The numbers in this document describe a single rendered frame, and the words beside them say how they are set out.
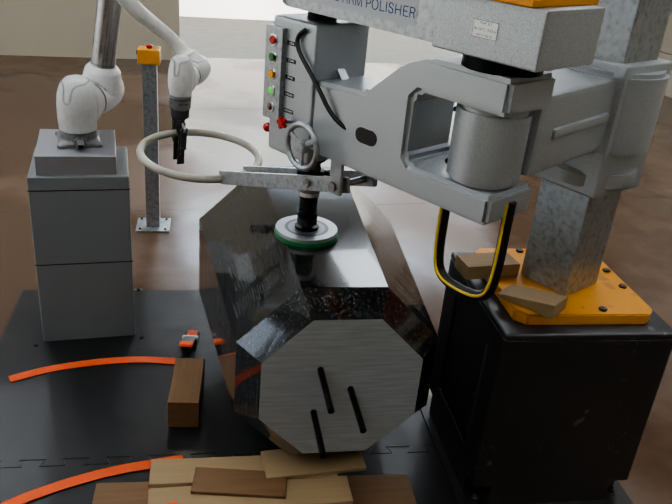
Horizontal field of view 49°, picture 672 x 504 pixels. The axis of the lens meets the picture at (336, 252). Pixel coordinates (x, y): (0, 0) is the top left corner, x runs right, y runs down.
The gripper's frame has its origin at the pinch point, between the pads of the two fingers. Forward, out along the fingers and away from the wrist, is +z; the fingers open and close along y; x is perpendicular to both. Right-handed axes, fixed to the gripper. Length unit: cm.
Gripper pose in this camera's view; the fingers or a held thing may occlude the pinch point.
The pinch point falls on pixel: (178, 154)
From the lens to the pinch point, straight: 319.5
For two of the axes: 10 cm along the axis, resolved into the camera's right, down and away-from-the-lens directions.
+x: 8.7, -1.3, 4.8
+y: 4.8, 4.8, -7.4
